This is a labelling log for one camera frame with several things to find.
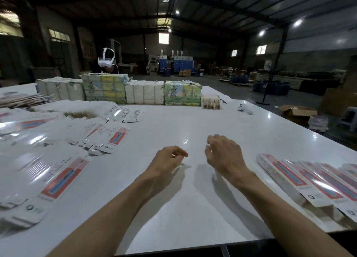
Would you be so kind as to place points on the person's left hand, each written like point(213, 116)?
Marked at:
point(162, 164)

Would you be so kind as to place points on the person's right hand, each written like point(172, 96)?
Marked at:
point(226, 158)

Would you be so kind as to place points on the pile of carton blanks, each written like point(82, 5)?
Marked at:
point(47, 159)

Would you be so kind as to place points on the person's left forearm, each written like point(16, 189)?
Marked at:
point(103, 220)

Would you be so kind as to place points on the person's right forearm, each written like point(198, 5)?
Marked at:
point(290, 218)

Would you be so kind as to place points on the small white object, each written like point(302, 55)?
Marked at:
point(245, 108)

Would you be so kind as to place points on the small beige card stack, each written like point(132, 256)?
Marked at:
point(211, 102)

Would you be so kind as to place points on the small black tool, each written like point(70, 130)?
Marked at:
point(222, 98)

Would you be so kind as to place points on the green printed carton bundle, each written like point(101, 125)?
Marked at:
point(182, 93)

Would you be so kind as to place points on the row of white cartons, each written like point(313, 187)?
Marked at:
point(144, 92)
point(58, 89)

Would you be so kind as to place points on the blue bins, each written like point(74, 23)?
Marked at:
point(270, 88)

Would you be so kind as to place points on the open cardboard box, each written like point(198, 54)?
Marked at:
point(298, 115)

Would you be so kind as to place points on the black floor stand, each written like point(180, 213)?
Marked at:
point(270, 81)

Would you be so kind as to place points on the green yellow carton bundle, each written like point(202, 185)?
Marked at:
point(104, 88)

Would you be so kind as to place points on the white plastic bags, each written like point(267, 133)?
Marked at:
point(318, 123)

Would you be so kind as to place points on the blue machine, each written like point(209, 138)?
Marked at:
point(181, 64)

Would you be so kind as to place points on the white headset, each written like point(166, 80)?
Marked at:
point(106, 59)

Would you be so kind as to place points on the square bright window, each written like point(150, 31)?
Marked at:
point(163, 38)

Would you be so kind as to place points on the tall cardboard box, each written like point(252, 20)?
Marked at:
point(339, 98)

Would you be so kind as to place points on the white stool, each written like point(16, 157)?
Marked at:
point(348, 117)

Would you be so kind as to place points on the grey crate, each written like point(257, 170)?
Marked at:
point(46, 73)

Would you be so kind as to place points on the pile of grey flat sheets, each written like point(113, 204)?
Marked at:
point(22, 100)

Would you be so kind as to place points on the dark grey cabinet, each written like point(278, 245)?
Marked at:
point(14, 59)

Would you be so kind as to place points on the small wall window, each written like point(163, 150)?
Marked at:
point(234, 53)

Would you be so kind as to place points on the double wall window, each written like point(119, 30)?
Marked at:
point(261, 49)

